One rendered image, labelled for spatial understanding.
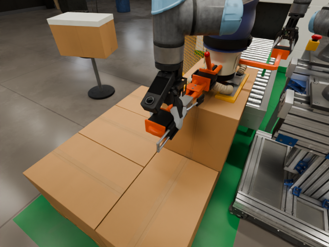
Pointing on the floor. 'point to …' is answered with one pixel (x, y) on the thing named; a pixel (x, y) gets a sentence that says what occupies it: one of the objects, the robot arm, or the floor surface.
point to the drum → (123, 6)
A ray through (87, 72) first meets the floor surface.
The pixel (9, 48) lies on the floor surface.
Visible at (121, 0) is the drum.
